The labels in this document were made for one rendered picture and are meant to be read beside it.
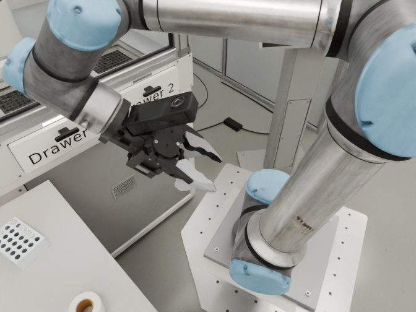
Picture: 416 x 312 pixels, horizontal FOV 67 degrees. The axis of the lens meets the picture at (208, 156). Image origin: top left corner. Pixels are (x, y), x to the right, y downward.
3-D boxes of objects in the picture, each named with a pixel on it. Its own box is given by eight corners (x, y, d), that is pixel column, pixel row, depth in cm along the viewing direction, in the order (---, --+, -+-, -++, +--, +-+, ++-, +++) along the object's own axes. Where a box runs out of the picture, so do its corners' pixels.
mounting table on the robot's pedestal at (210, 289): (355, 236, 98) (368, 215, 89) (320, 392, 70) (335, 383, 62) (225, 184, 112) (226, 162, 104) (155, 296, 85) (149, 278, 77)
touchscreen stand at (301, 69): (328, 208, 182) (408, 41, 109) (252, 216, 178) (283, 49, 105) (299, 148, 217) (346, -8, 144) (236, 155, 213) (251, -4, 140)
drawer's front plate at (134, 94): (179, 91, 122) (177, 67, 114) (116, 125, 108) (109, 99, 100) (176, 90, 123) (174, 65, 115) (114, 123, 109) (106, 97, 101)
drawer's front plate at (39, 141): (110, 129, 107) (103, 103, 99) (26, 174, 93) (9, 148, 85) (108, 127, 108) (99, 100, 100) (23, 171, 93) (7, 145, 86)
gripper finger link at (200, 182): (200, 198, 59) (164, 165, 56) (220, 187, 54) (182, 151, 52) (193, 210, 56) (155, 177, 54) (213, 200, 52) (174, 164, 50)
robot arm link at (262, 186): (291, 203, 80) (304, 166, 70) (288, 249, 70) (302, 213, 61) (244, 194, 82) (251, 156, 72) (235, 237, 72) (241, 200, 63)
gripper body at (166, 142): (164, 149, 60) (108, 115, 55) (190, 129, 54) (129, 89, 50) (153, 182, 56) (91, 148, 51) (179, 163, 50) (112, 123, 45)
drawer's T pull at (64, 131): (80, 131, 94) (78, 127, 93) (57, 143, 90) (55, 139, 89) (74, 125, 96) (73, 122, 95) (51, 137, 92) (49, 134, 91)
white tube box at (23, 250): (50, 244, 83) (44, 237, 80) (23, 270, 78) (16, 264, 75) (20, 223, 88) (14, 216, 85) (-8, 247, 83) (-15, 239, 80)
